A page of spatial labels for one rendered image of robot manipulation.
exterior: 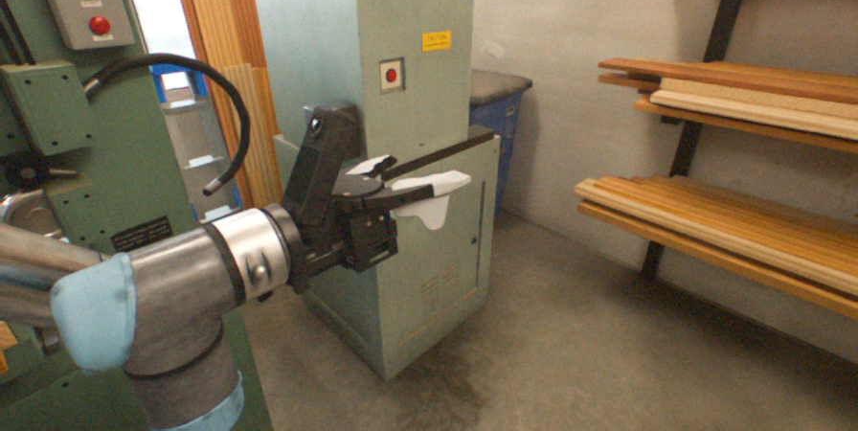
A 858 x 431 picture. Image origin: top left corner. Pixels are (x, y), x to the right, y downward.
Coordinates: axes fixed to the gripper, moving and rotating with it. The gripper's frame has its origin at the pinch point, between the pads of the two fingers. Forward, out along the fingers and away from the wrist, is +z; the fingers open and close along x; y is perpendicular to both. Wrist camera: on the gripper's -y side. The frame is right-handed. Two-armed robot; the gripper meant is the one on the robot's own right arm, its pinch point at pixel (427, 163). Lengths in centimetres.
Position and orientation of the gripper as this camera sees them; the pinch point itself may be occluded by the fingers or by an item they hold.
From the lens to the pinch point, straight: 49.8
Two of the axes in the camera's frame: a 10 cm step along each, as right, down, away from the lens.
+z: 7.2, -3.1, 6.2
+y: 0.9, 9.3, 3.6
